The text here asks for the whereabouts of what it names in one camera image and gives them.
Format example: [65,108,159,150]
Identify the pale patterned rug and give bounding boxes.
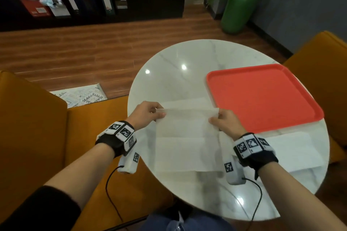
[50,83,108,109]

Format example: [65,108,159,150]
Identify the orange plastic tray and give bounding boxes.
[206,63,325,134]

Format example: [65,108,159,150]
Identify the person's right forearm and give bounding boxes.
[257,162,347,231]

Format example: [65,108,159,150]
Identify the black right camera cable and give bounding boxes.
[242,177,264,231]

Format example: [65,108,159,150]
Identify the black left wristband with markers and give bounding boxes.
[95,120,137,158]

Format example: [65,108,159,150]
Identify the white booklet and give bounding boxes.
[48,5,71,17]

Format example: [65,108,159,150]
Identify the black camera cable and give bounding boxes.
[105,165,124,224]
[242,177,264,231]

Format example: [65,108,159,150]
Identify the person's left hand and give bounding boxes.
[126,101,166,131]

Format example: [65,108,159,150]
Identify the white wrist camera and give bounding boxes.
[117,149,141,175]
[223,155,247,186]

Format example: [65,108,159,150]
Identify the person's left forearm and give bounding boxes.
[44,143,116,210]

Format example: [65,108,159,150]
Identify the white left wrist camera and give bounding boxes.
[117,149,141,175]

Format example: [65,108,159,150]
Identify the person's right hand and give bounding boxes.
[209,108,248,141]

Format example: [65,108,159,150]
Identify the person's black left sleeve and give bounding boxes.
[0,186,82,231]

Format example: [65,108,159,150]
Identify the black wristband with markers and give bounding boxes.
[233,132,279,180]
[95,120,137,158]

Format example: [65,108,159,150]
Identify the green plant pot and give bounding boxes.
[221,0,260,35]

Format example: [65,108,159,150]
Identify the person's blue jeans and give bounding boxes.
[140,209,234,231]

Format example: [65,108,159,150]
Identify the mustard yellow upholstered chair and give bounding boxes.
[0,70,174,231]
[283,30,347,164]

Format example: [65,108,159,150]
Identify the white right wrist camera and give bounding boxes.
[223,155,247,186]

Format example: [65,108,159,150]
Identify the black left camera cable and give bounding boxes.
[105,165,124,224]

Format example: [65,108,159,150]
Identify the black right wristband with markers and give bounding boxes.
[233,132,279,180]

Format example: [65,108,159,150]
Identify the red book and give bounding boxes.
[21,0,52,18]

